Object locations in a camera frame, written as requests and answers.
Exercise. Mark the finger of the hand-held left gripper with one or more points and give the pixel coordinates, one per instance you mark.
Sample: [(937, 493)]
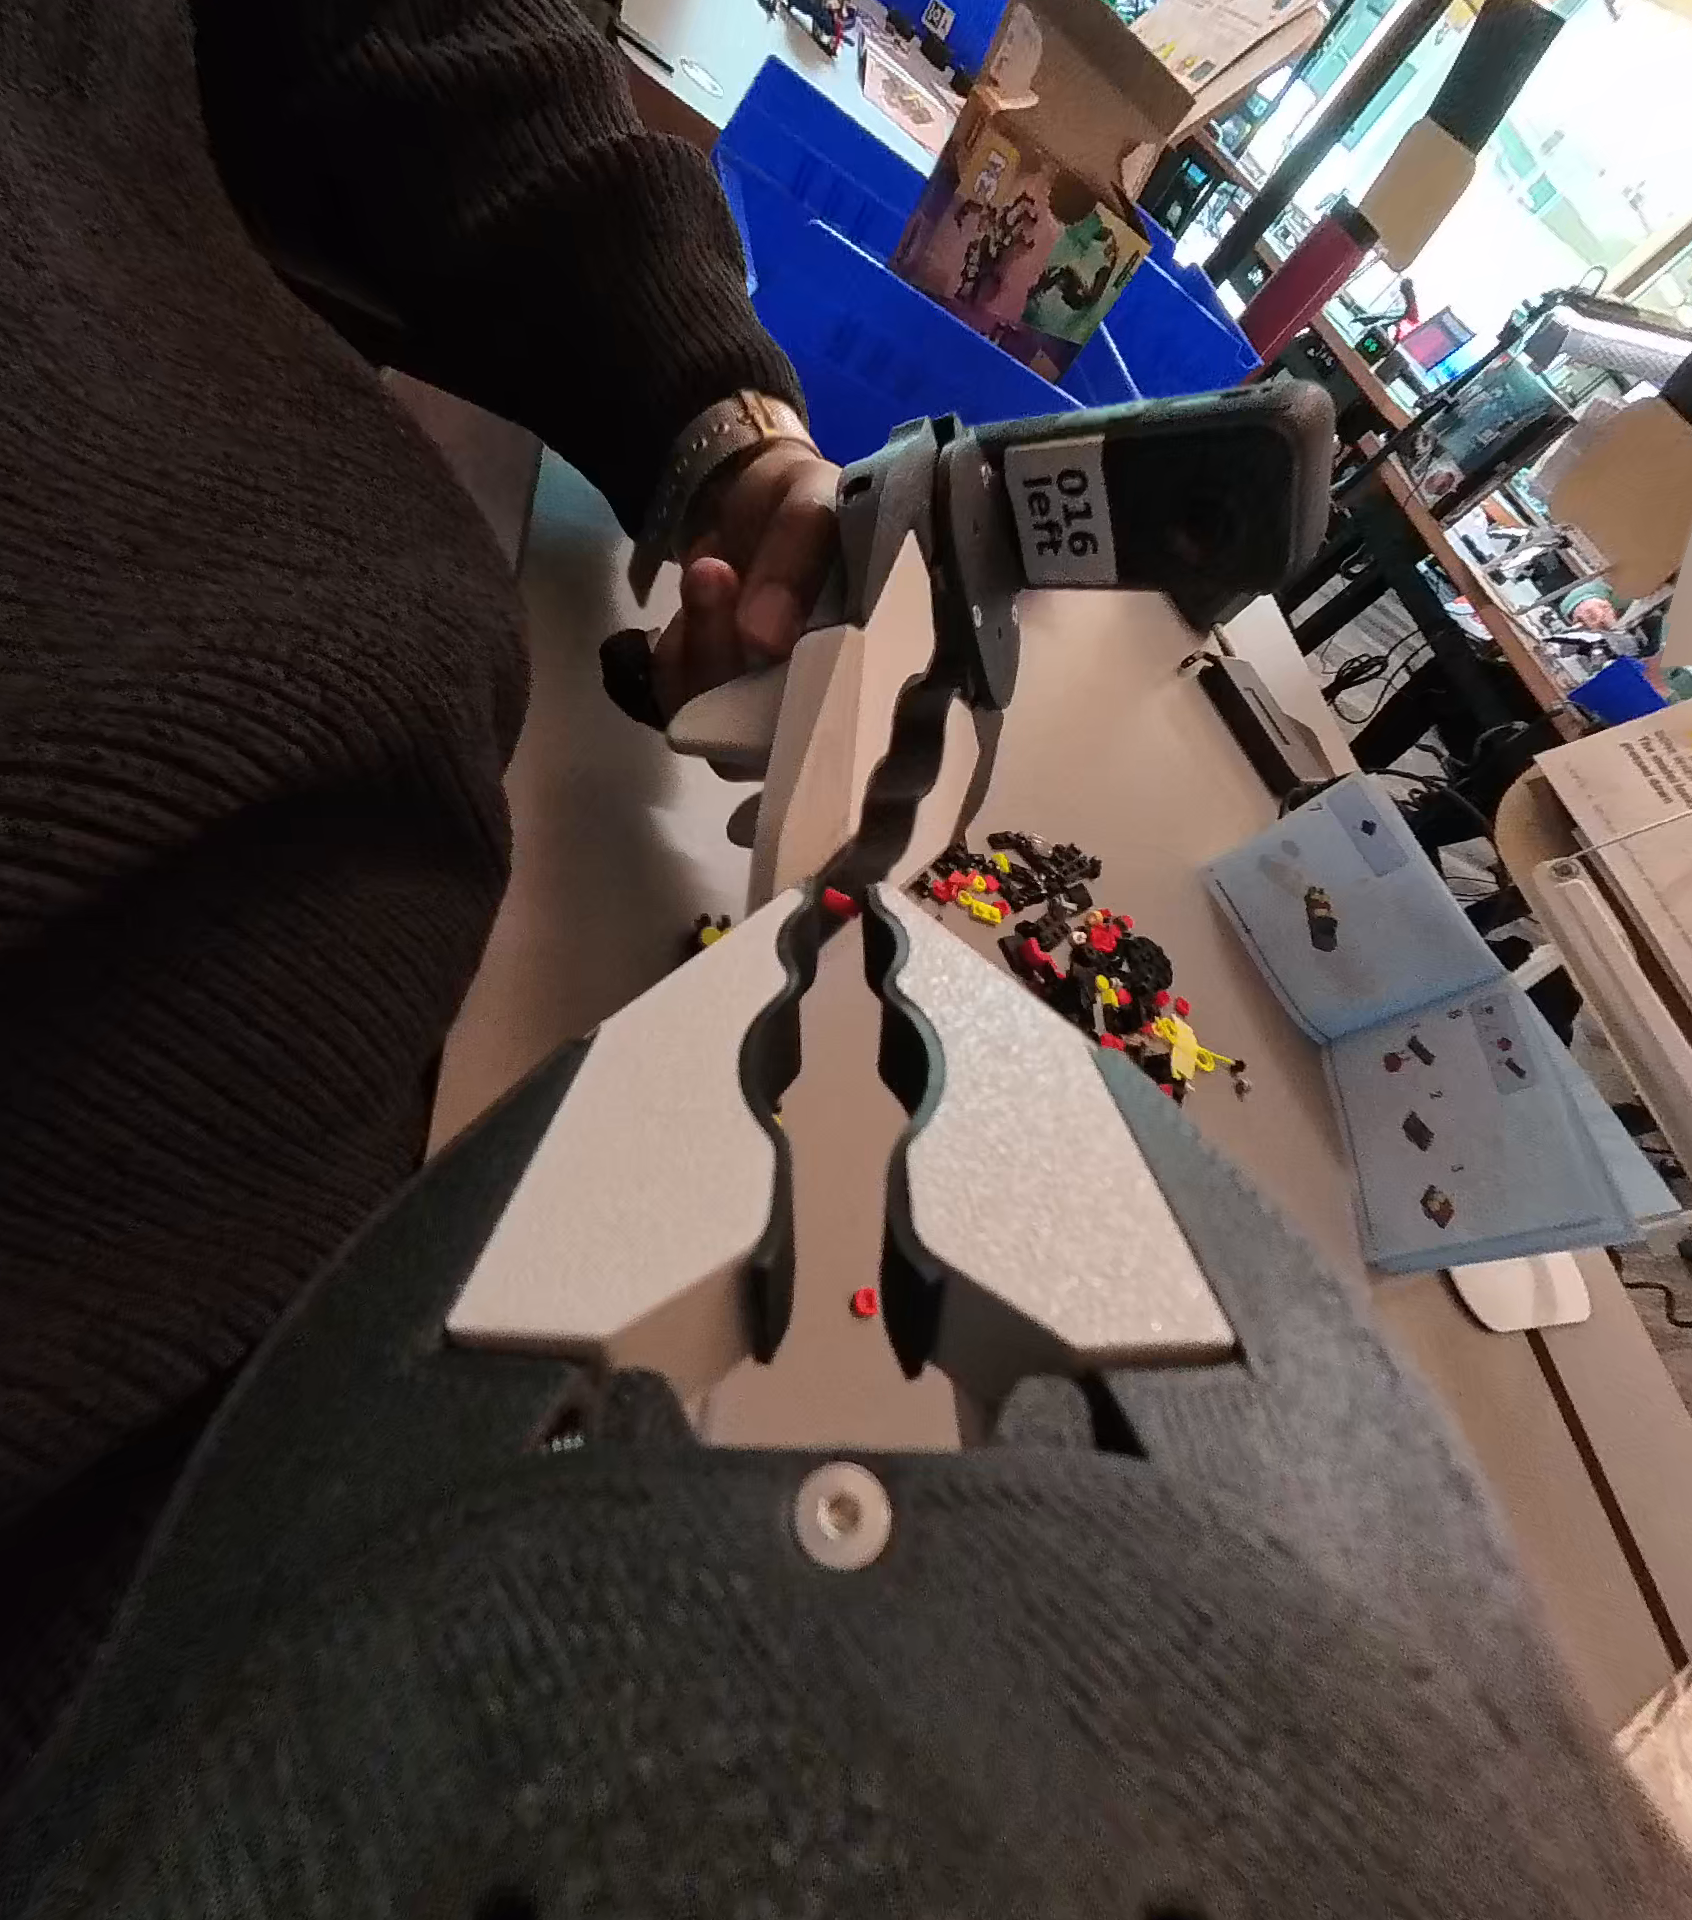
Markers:
[(979, 774), (814, 751)]

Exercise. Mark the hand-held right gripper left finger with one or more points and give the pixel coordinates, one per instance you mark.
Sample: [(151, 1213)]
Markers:
[(625, 1197)]

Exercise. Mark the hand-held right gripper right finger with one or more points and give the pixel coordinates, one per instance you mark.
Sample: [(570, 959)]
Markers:
[(1073, 1197)]

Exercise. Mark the black lego clip assembly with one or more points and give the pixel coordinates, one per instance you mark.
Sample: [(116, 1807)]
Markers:
[(710, 930)]

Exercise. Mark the person's left forearm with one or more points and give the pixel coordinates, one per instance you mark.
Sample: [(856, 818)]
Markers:
[(486, 225)]

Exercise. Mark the pile of lego pieces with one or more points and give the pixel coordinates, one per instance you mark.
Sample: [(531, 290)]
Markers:
[(1090, 964)]

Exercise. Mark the colourful lego box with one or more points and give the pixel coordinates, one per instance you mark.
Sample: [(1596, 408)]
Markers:
[(1029, 254)]

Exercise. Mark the lego instruction booklet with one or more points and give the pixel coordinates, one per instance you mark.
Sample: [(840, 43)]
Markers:
[(1430, 1050)]

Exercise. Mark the person's left hand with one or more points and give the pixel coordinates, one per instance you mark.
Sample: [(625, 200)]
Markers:
[(756, 550)]

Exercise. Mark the blue plastic bin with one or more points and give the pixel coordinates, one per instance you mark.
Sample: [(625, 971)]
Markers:
[(858, 302), (1191, 319), (1617, 694)]

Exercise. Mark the flat black case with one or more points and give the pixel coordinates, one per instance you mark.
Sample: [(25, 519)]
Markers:
[(1261, 704)]

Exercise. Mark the wooden work desk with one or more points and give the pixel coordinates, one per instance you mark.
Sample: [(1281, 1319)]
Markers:
[(1448, 550)]

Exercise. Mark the black pillar with beige pad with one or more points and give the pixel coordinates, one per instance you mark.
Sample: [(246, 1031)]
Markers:
[(1414, 177), (1627, 496)]

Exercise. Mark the brown cardboard box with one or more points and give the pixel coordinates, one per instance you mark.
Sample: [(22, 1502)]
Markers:
[(1090, 73)]

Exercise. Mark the beige document stand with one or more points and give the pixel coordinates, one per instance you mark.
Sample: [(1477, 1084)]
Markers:
[(1528, 817)]

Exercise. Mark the white stand base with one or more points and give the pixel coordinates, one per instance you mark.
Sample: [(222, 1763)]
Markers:
[(1523, 1291)]

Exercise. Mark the cardboard sheet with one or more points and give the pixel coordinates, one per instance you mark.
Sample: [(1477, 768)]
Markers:
[(1234, 33)]

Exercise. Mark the printed instruction sheet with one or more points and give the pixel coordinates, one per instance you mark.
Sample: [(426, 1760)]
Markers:
[(1686, 869)]

